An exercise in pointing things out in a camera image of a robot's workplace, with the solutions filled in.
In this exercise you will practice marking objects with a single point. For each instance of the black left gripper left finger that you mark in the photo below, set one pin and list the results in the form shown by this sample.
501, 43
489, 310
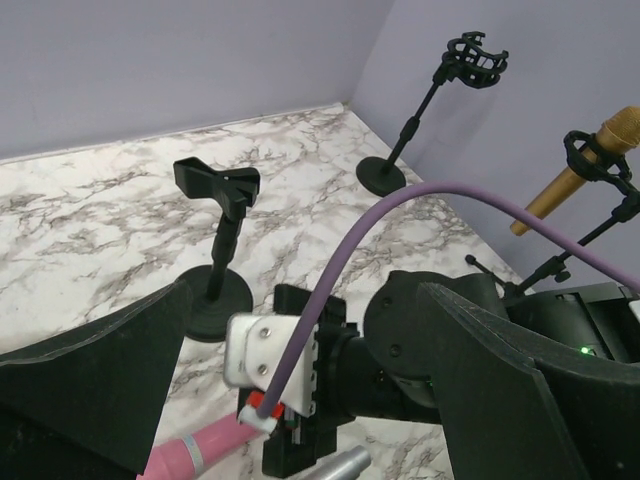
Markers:
86, 403

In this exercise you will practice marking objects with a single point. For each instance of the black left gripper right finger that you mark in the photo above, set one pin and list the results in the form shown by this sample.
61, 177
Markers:
517, 405

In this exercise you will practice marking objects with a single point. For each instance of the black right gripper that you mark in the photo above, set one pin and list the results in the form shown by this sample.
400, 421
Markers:
307, 423

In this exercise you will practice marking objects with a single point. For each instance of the pink microphone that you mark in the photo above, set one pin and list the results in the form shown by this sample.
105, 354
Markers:
190, 456

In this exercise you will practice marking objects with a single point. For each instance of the gold microphone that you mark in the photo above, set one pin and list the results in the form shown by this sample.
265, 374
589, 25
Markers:
592, 157

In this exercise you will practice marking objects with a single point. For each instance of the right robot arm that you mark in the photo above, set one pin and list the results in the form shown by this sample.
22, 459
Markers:
381, 373

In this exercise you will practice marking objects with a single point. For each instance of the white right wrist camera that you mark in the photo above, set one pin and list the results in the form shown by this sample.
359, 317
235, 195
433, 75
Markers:
254, 347

